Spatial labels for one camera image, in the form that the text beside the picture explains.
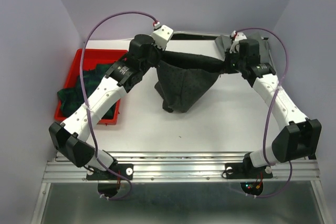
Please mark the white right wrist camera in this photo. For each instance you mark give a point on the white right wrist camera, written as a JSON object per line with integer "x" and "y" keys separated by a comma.
{"x": 236, "y": 37}

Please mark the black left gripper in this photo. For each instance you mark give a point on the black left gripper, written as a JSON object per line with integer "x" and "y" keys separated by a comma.
{"x": 158, "y": 55}

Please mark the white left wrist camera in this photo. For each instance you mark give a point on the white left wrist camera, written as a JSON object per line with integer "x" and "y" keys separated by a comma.
{"x": 162, "y": 36}

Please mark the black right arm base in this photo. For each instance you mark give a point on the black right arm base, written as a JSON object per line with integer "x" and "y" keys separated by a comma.
{"x": 246, "y": 172}

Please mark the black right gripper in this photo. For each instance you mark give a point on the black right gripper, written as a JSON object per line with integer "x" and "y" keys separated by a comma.
{"x": 228, "y": 69}

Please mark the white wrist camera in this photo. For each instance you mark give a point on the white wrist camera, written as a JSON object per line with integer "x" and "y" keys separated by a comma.
{"x": 162, "y": 36}
{"x": 236, "y": 37}

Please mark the grey dotted skirt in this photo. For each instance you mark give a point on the grey dotted skirt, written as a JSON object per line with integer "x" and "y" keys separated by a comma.
{"x": 184, "y": 78}

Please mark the aluminium frame rail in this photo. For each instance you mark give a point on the aluminium frame rail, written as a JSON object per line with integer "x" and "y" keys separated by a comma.
{"x": 178, "y": 167}

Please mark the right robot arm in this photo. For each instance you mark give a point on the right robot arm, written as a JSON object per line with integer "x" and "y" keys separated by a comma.
{"x": 299, "y": 135}

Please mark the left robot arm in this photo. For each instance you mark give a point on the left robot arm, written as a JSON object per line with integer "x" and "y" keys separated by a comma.
{"x": 70, "y": 136}

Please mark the folded light grey skirt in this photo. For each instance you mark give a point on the folded light grey skirt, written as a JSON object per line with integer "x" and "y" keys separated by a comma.
{"x": 223, "y": 43}

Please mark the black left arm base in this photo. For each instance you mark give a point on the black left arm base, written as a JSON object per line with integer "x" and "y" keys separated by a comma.
{"x": 125, "y": 170}

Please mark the green plaid skirt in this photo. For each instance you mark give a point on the green plaid skirt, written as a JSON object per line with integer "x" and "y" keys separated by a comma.
{"x": 71, "y": 98}

